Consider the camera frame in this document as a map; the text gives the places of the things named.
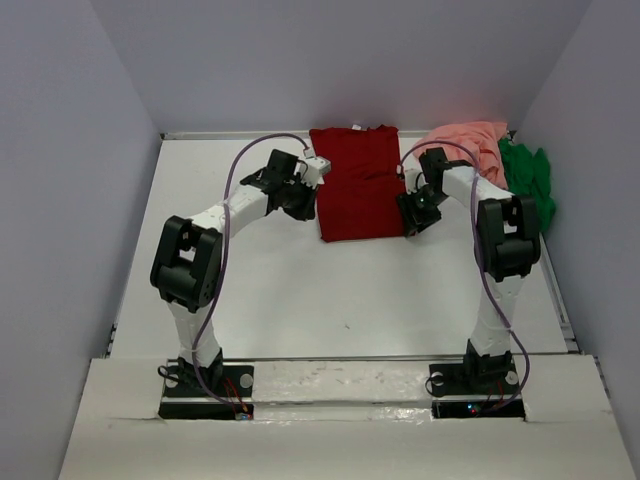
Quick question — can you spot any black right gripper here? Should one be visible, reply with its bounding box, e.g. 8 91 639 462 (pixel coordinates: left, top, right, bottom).
395 186 449 237

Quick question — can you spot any dark red t shirt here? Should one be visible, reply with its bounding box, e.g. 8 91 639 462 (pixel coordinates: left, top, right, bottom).
309 125 405 243

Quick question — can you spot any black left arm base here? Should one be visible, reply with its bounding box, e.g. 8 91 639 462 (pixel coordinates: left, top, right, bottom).
157 358 255 421

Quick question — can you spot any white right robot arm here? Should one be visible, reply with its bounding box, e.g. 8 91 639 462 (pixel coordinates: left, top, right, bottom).
396 140 541 397

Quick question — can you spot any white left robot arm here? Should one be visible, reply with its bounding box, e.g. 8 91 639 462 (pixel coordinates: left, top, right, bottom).
150 149 331 395

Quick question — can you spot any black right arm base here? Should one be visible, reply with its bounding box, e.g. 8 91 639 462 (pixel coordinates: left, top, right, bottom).
425 363 525 420

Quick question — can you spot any pink crumpled t shirt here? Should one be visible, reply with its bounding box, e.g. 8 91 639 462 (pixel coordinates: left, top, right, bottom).
418 121 508 189

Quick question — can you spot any green crumpled t shirt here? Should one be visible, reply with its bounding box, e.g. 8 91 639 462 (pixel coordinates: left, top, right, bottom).
498 138 556 233

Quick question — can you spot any white front cover board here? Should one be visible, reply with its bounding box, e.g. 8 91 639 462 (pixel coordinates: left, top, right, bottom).
61 355 634 479

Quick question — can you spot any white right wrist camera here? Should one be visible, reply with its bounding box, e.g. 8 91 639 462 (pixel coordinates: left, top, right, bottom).
396 166 426 194

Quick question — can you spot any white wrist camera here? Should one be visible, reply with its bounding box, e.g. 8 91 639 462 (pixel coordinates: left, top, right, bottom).
300 156 331 188
396 166 426 194

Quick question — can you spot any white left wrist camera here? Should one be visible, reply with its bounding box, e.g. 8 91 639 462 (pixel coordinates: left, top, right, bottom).
300 156 331 188

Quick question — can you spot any aluminium front rail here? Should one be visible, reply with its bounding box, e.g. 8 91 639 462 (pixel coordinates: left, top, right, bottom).
219 355 469 363

